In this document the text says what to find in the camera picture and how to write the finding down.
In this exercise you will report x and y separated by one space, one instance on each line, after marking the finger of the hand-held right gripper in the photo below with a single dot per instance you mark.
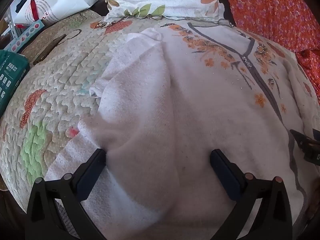
301 140

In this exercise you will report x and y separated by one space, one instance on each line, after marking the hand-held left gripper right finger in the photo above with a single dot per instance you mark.
225 171

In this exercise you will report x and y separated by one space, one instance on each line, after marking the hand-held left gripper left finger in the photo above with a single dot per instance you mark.
93 170

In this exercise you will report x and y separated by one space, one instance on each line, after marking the white embroidered sweater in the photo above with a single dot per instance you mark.
175 92

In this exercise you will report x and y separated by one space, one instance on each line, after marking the patchwork quilted bedspread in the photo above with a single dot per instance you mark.
62 80

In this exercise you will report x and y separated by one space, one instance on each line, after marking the teal cardboard box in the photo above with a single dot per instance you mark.
10 77

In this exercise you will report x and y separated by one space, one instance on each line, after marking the dark phone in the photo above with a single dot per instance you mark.
48 50

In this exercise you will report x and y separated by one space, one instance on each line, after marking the orange floral cloth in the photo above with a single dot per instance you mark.
275 12

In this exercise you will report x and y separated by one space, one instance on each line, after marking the light blue shapes box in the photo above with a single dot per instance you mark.
25 36

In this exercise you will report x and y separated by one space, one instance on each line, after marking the perforated metal bar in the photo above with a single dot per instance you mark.
10 25

